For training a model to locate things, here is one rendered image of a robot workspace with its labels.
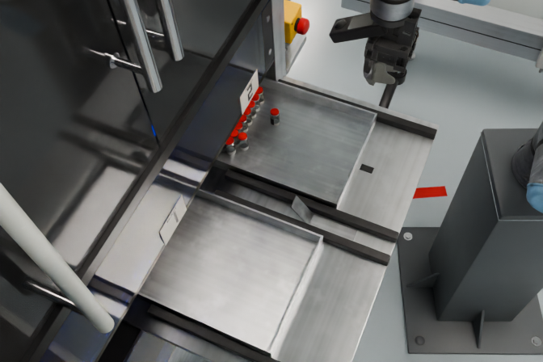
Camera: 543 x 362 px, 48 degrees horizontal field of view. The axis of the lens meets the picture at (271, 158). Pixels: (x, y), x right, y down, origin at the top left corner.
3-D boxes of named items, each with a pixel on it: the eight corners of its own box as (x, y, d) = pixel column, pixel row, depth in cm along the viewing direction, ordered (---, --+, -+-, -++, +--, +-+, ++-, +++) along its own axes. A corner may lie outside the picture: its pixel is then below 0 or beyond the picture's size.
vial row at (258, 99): (225, 153, 140) (222, 142, 136) (257, 97, 149) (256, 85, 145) (233, 156, 140) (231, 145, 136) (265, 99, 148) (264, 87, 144)
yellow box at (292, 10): (263, 36, 149) (263, 14, 143) (275, 17, 153) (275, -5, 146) (292, 45, 147) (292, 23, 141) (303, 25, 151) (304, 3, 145)
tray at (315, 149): (198, 160, 140) (195, 152, 137) (246, 80, 152) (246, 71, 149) (336, 212, 131) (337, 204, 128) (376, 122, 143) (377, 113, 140)
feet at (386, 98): (364, 132, 249) (367, 111, 237) (401, 48, 273) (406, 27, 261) (382, 139, 247) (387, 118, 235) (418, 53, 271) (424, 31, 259)
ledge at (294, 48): (237, 59, 159) (237, 54, 157) (258, 26, 165) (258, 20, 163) (287, 74, 155) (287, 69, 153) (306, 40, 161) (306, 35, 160)
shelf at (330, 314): (109, 315, 123) (107, 312, 121) (255, 71, 156) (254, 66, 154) (330, 418, 110) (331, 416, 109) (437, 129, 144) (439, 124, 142)
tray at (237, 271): (119, 290, 123) (115, 284, 120) (181, 188, 136) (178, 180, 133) (271, 358, 115) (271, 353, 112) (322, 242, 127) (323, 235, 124)
